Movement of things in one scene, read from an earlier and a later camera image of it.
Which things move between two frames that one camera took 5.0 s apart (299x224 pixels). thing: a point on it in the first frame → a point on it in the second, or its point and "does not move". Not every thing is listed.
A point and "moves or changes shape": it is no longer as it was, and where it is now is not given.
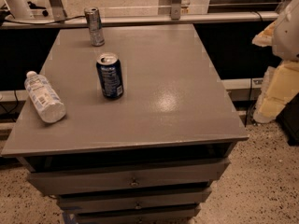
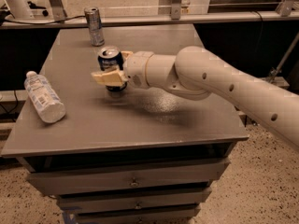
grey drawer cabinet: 150,156 does not move
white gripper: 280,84 → 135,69
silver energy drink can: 96,33 does not move
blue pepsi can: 110,75 moves or changes shape
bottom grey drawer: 139,216 does not move
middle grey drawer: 168,199 does not move
